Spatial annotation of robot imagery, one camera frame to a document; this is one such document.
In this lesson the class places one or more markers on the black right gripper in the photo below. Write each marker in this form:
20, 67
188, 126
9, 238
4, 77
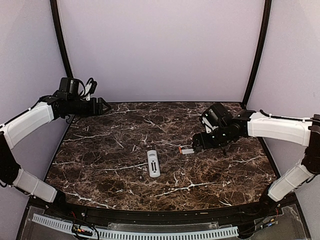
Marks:
197, 137

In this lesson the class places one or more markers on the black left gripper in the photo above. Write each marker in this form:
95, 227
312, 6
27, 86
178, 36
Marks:
98, 111

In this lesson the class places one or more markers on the white battery cover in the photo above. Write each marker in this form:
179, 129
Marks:
187, 151

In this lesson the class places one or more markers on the white remote control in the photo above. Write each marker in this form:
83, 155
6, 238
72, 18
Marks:
153, 164

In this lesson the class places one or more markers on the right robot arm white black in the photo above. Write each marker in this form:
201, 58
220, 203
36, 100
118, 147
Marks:
221, 128

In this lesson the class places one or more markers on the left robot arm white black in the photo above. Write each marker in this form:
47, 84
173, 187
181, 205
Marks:
22, 149

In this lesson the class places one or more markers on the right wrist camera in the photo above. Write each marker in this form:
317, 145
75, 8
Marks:
206, 124

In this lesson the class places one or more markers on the black front table rail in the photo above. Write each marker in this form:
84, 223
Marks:
234, 215

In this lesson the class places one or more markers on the black left frame post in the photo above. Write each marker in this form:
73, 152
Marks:
65, 52

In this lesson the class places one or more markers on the black frame post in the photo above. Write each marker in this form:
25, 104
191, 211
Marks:
258, 53
65, 52

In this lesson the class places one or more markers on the white slotted cable duct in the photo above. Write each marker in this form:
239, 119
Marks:
121, 231

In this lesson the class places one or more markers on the black right frame post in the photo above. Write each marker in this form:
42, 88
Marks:
258, 53

